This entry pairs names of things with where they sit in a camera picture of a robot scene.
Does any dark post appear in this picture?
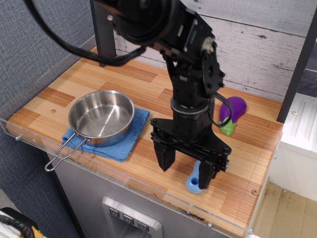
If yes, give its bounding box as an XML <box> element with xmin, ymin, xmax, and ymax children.
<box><xmin>276</xmin><ymin>9</ymin><xmax>317</xmax><ymax>123</ymax></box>
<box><xmin>90</xmin><ymin>0</ymin><xmax>116</xmax><ymax>59</ymax></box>

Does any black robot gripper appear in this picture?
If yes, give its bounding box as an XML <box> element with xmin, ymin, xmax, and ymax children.
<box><xmin>150</xmin><ymin>113</ymin><xmax>231</xmax><ymax>189</ymax></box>

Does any purple toy eggplant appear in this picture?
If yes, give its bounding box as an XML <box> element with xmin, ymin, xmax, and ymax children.
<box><xmin>217</xmin><ymin>96</ymin><xmax>247</xmax><ymax>136</ymax></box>

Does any silver dispenser panel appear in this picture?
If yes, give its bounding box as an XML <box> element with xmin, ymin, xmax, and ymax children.
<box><xmin>102</xmin><ymin>196</ymin><xmax>163</xmax><ymax>238</ymax></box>

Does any stainless steel pan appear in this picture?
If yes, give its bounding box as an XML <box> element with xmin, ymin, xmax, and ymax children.
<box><xmin>45</xmin><ymin>90</ymin><xmax>135</xmax><ymax>172</ymax></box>

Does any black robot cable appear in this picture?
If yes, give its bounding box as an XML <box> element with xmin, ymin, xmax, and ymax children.
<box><xmin>24</xmin><ymin>0</ymin><xmax>147</xmax><ymax>67</ymax></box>

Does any grey toy fridge cabinet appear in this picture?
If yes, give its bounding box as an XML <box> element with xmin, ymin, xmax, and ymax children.
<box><xmin>55</xmin><ymin>159</ymin><xmax>248</xmax><ymax>238</ymax></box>

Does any dark right post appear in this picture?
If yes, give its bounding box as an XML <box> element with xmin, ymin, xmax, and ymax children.
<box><xmin>276</xmin><ymin>9</ymin><xmax>317</xmax><ymax>123</ymax></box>

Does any black corrugated hose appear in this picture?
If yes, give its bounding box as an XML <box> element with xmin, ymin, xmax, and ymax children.
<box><xmin>0</xmin><ymin>215</ymin><xmax>35</xmax><ymax>238</ymax></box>

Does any blue cloth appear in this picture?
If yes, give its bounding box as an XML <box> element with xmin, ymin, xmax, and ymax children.
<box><xmin>61</xmin><ymin>107</ymin><xmax>151</xmax><ymax>163</ymax></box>

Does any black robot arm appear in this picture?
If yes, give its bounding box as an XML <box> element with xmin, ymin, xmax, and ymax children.
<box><xmin>98</xmin><ymin>0</ymin><xmax>231</xmax><ymax>189</ymax></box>

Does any white toy sink unit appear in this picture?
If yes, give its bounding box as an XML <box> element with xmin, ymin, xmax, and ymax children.
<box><xmin>268</xmin><ymin>93</ymin><xmax>317</xmax><ymax>201</ymax></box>

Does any clear acrylic table guard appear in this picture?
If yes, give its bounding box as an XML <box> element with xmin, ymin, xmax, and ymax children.
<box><xmin>7</xmin><ymin>44</ymin><xmax>286</xmax><ymax>238</ymax></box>

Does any yellow tape object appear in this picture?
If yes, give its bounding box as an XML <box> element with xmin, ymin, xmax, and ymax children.
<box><xmin>31</xmin><ymin>227</ymin><xmax>45</xmax><ymax>238</ymax></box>

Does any dark left post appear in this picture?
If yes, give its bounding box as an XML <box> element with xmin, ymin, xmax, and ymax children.
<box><xmin>90</xmin><ymin>0</ymin><xmax>116</xmax><ymax>59</ymax></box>

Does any blue spoon with grey bowl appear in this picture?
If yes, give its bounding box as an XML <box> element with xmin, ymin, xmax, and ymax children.
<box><xmin>186</xmin><ymin>161</ymin><xmax>202</xmax><ymax>194</ymax></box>

